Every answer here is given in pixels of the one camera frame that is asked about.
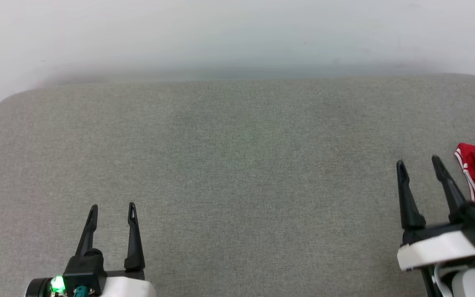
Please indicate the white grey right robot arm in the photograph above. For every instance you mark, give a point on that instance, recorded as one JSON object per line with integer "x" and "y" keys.
{"x": 472, "y": 282}

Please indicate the grey fabric sofa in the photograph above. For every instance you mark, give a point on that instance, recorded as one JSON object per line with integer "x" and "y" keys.
{"x": 237, "y": 173}

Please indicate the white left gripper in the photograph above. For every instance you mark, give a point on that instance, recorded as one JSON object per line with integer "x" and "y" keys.
{"x": 126, "y": 285}

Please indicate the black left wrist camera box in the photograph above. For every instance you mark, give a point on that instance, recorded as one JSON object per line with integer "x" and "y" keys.
{"x": 83, "y": 274}

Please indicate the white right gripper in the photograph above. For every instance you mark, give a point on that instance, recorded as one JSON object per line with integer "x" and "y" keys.
{"x": 439, "y": 247}

